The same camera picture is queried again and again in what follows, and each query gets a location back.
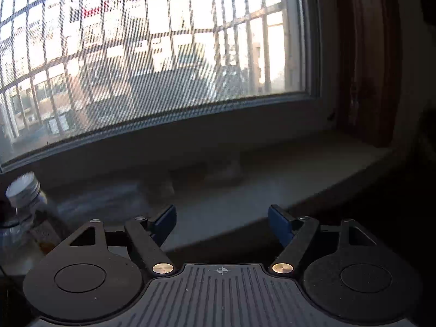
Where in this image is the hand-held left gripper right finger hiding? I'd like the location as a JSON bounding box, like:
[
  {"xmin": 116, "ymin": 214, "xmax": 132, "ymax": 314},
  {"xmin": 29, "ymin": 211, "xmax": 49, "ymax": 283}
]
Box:
[{"xmin": 268, "ymin": 204, "xmax": 378, "ymax": 276}]

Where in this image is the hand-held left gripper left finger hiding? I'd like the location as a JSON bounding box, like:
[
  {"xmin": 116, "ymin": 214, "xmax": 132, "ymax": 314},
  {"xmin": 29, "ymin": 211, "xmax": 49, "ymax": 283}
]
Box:
[{"xmin": 68, "ymin": 205, "xmax": 177, "ymax": 276}]

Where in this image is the beige windowsill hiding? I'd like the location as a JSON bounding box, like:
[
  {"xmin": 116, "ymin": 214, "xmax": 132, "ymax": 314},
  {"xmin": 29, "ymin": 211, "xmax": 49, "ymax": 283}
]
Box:
[{"xmin": 41, "ymin": 135, "xmax": 404, "ymax": 244}]

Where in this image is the clear bottle with white cap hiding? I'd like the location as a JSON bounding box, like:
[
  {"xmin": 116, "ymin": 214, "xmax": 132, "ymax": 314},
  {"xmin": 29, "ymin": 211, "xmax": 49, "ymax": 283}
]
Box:
[{"xmin": 0, "ymin": 172, "xmax": 67, "ymax": 277}]

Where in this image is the wooden window trim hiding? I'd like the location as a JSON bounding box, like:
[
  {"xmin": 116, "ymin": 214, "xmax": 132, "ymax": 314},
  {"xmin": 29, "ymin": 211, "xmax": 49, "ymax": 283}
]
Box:
[{"xmin": 335, "ymin": 0, "xmax": 405, "ymax": 148}]

